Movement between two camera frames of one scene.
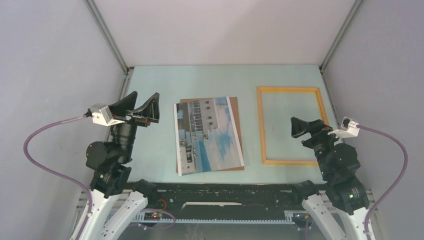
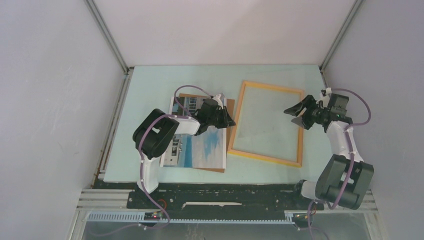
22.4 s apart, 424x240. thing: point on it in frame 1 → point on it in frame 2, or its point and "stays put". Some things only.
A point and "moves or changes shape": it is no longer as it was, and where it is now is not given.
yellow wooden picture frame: (290, 89) → (237, 117)
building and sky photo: (206, 137) moves or changes shape
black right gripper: (299, 126) → (303, 121)
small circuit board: (153, 216) stays put
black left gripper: (150, 110) → (226, 120)
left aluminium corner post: (127, 70) stays put
